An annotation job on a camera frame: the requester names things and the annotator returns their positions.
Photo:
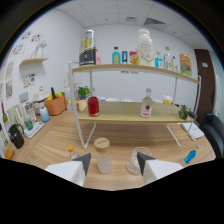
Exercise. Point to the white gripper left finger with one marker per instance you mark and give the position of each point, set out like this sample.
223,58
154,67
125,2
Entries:
71,170

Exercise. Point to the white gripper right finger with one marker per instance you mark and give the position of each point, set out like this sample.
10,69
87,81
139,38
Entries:
156,168

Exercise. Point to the clear bottle with orange cap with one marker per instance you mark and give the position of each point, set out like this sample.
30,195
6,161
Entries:
73,154

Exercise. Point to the tall clear bottle cork lid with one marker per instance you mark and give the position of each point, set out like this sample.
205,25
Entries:
103,158

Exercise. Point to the blue liquid bottle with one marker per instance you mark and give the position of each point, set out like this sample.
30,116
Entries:
190,156

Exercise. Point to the large white milk bottle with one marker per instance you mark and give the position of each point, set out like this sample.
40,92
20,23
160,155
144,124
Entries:
145,50

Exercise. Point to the green cup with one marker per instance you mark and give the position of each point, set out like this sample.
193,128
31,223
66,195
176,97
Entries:
28,124

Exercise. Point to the white notebook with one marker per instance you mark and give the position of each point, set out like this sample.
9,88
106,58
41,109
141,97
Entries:
193,130

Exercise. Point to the white scale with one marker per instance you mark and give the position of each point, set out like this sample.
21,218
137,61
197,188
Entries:
35,130

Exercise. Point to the clear bottle with red label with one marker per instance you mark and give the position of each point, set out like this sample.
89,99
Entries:
146,108

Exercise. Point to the white-framed wooden two-tier rack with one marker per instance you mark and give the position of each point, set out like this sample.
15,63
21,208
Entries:
126,113

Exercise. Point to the black kettle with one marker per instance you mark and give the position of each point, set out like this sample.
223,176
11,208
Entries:
16,138

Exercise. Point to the pale yellow mug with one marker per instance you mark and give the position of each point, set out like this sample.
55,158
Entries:
82,106

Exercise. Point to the orange basket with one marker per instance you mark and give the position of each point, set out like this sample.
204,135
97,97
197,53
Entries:
56,106

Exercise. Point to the black sofa chair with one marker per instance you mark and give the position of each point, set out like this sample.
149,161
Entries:
213,133

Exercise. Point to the red liquid bottle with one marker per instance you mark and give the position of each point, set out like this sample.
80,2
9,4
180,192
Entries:
93,106

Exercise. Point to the green potted plant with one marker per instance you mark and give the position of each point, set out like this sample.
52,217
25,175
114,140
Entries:
84,91

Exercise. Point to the brown door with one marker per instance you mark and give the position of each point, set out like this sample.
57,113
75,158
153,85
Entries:
203,83

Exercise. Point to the clear bottle with blue cap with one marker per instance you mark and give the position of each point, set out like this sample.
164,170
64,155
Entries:
174,64

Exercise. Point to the light blue bottle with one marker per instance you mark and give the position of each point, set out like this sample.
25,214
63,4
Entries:
158,61

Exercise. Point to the clear bottle with green cap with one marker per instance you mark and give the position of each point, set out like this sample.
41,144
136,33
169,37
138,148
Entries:
167,60

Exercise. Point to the round amber bottle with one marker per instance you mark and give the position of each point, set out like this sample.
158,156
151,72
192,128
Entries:
134,60

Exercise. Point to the pink bottle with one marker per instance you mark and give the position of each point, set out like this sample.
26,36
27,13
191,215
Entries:
98,60

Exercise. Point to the teal bottle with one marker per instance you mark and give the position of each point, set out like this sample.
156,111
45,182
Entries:
116,57

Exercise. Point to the black and yellow can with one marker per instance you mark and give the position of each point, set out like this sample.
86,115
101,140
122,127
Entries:
87,50

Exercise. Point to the ceiling air vent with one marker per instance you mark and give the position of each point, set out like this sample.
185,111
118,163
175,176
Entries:
154,21

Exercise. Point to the wooden wall shelf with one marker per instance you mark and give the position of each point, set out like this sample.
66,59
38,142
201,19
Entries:
33,61

